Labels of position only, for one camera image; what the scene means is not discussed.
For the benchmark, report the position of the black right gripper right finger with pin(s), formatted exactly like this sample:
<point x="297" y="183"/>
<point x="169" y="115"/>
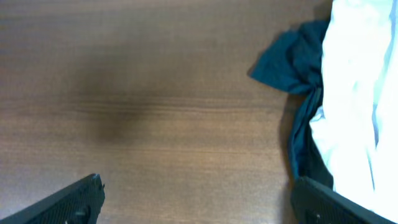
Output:
<point x="314" y="203"/>

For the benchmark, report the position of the white t-shirt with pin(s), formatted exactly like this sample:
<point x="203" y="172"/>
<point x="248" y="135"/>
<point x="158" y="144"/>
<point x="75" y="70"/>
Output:
<point x="355" y="129"/>

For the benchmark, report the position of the dark blue garment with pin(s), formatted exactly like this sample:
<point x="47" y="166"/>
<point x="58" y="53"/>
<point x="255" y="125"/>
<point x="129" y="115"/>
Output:
<point x="292" y="64"/>

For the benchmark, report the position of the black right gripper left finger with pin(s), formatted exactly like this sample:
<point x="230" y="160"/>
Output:
<point x="78" y="203"/>

